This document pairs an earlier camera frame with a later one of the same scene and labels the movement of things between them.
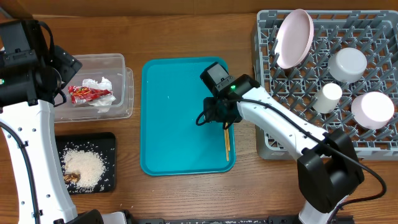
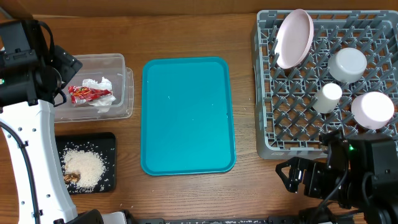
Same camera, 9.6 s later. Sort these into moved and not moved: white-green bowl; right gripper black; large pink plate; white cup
Moved: right gripper black
Not moved: white-green bowl; large pink plate; white cup
